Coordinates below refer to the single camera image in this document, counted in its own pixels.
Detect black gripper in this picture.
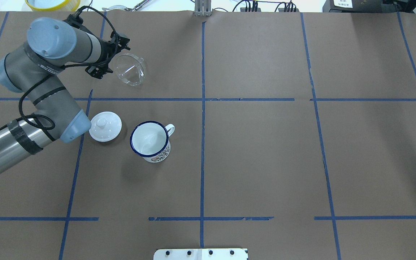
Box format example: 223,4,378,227
85,32,130,79

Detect clear plastic funnel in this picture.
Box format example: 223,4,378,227
113,52,148,87

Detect white enamel cup lid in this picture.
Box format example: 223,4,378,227
89,111,122,143

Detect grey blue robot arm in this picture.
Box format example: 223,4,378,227
0,14,129,173

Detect white enamel cup blue rim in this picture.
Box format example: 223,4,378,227
129,121,175,163

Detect yellow tape roll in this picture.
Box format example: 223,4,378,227
25,0,81,12

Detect black box with label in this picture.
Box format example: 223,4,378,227
322,0,383,13

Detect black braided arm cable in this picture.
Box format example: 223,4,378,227
18,5,120,131

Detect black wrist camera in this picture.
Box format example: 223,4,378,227
63,14,87,31

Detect grey aluminium frame post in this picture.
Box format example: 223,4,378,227
193,0,212,17

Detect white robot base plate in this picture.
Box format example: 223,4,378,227
153,248,249,260

